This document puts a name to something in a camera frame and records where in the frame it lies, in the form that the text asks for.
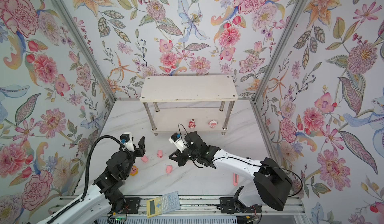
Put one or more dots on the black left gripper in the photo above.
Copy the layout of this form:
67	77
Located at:
141	150

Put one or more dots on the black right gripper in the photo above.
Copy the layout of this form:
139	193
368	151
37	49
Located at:
178	159

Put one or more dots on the pink bear with yellow flower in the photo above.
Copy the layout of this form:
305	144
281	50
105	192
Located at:
134	171

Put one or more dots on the dark pink strawberry bear toy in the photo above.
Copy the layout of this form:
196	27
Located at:
192	124

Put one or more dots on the pink white round figurine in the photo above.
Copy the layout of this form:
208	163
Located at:
213	124

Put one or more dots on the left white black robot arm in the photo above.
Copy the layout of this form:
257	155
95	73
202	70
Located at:
103	196

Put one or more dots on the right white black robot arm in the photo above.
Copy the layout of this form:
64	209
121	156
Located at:
271	185

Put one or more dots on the white two-tier shelf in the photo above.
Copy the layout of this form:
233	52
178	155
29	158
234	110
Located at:
189	89

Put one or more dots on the pink pig toy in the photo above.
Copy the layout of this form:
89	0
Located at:
169	169
160	153
145	159

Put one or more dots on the yellow blue calculator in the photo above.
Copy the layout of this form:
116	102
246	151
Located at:
163	204

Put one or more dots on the pink utility knife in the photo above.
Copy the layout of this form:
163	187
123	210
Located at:
235	179

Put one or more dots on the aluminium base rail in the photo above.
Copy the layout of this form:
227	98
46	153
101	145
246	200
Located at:
192	206

